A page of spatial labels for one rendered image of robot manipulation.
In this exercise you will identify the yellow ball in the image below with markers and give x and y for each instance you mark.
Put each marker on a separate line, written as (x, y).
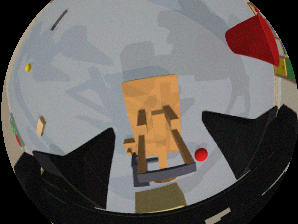
(28, 67)

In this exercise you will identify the red ball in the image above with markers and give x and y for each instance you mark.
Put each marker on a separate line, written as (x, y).
(201, 154)

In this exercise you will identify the red plastic cup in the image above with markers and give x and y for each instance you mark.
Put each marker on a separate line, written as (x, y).
(253, 38)

